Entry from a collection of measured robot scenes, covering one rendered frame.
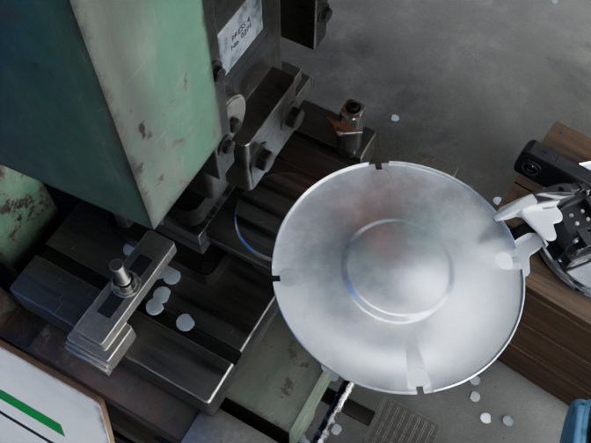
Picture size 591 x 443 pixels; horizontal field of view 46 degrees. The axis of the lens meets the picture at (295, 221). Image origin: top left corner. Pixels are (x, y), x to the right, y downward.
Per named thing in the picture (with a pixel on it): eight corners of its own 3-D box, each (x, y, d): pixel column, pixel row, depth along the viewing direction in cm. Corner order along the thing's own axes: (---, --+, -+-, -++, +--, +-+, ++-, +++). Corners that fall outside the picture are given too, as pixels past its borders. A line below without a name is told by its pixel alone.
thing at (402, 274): (284, 406, 72) (284, 404, 72) (262, 171, 86) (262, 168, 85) (552, 381, 75) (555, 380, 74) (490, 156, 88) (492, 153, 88)
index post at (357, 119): (361, 145, 98) (368, 101, 90) (352, 160, 97) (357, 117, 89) (344, 137, 99) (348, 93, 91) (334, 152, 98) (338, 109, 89)
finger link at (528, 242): (488, 292, 86) (557, 256, 85) (464, 252, 89) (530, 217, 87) (491, 298, 89) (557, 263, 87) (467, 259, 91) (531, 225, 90)
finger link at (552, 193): (547, 195, 79) (592, 191, 84) (539, 185, 80) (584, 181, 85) (520, 220, 82) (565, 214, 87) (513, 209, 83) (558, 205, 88)
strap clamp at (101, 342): (187, 264, 89) (176, 225, 80) (109, 376, 82) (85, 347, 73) (149, 243, 91) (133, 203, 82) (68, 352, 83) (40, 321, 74)
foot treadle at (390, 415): (436, 431, 137) (441, 424, 133) (415, 477, 133) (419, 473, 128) (186, 296, 151) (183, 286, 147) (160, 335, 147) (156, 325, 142)
